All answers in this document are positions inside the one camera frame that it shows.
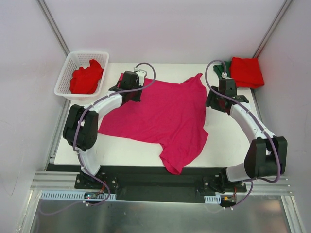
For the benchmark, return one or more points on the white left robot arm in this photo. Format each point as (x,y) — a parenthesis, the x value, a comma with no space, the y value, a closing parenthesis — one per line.
(81,127)

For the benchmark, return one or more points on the right aluminium rail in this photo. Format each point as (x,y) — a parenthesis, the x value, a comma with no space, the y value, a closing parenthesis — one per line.
(281,188)

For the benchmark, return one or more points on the aluminium rail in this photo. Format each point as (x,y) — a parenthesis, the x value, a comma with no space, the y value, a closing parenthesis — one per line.
(281,188)
(53,180)

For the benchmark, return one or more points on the right white cable duct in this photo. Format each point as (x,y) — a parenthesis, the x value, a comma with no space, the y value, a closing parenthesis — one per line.
(216,199)

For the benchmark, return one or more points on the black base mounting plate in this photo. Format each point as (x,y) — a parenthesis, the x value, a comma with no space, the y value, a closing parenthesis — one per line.
(156,184)

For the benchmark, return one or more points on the pink t shirt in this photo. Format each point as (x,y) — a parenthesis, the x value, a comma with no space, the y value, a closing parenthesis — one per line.
(170,114)

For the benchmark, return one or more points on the folded green t shirt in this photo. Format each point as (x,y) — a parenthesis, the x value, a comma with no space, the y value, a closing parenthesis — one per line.
(219,69)

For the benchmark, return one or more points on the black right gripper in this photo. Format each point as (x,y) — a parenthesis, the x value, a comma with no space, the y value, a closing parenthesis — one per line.
(216,102)

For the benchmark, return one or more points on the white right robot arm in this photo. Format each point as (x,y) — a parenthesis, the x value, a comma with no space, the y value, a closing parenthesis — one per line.
(267,153)

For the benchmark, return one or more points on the red t shirt in basket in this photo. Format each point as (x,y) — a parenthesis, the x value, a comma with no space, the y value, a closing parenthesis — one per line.
(85,80)

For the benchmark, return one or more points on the left white cable duct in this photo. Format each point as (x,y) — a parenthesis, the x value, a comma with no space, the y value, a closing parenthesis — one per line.
(77,195)

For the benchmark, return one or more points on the folded red t shirt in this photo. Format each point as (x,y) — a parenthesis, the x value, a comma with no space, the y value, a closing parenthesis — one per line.
(246,72)

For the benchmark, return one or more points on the white perforated plastic basket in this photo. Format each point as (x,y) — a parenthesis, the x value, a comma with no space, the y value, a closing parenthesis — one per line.
(75,60)

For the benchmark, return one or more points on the white cable duct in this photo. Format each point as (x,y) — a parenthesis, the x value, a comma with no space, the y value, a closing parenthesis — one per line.
(77,195)
(216,199)

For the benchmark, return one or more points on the left aluminium rail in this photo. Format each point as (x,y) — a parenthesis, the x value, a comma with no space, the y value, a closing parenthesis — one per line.
(53,180)

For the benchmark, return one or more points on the left aluminium frame post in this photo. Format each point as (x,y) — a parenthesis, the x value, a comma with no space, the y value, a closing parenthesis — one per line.
(53,25)

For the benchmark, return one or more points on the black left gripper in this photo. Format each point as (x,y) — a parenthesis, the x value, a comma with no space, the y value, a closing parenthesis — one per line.
(135,93)

